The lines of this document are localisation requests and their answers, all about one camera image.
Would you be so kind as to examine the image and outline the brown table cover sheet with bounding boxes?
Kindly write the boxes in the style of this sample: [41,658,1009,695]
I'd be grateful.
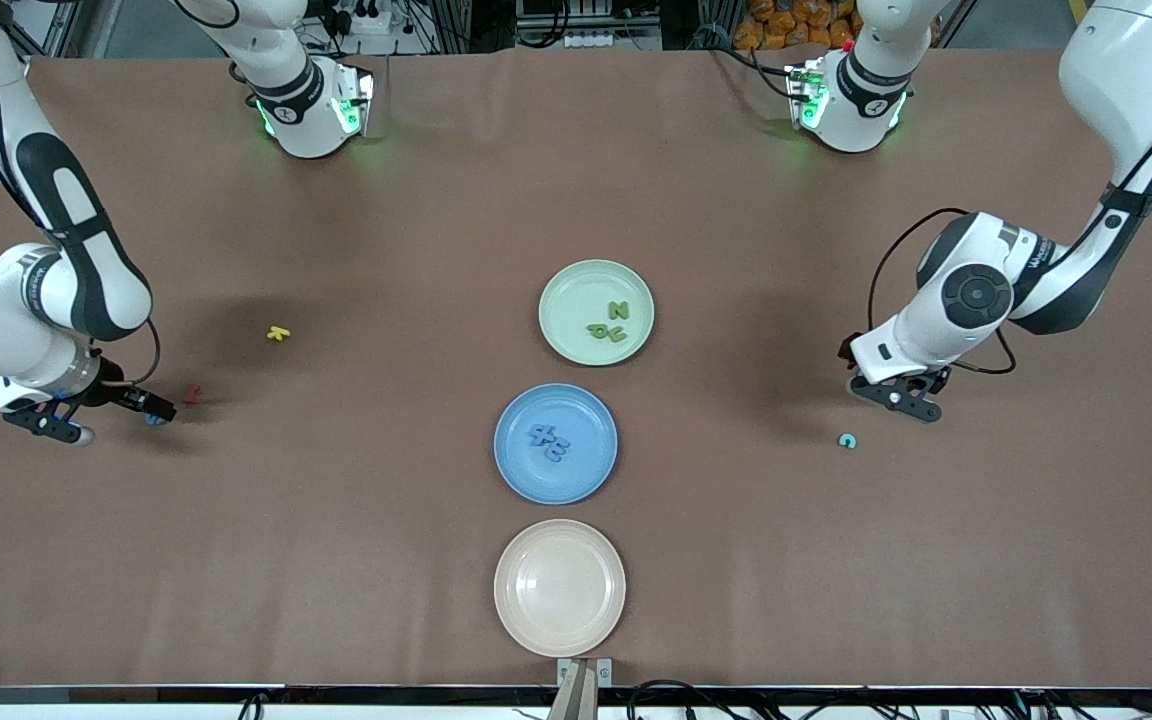
[0,45,1152,691]

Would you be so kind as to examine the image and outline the pale green plate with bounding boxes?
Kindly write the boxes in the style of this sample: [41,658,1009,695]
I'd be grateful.
[538,259,656,368]

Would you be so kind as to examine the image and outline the blue plate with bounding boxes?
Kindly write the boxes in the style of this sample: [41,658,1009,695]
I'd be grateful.
[493,383,619,506]

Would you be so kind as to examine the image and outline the orange objects pile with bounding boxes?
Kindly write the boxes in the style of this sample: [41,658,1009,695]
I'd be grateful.
[731,0,862,51]

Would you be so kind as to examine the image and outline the beige plate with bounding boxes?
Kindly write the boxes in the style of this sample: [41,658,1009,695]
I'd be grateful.
[493,518,627,659]

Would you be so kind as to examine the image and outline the power strip with plugs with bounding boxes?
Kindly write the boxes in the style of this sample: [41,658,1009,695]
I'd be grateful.
[321,0,407,36]

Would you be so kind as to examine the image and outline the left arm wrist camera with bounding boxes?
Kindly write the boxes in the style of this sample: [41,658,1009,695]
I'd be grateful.
[848,318,943,424]

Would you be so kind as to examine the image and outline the dark table edge rail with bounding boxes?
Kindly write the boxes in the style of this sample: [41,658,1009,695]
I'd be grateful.
[0,684,1152,707]

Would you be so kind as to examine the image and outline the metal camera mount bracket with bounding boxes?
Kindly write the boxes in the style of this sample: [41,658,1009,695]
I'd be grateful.
[548,657,614,720]

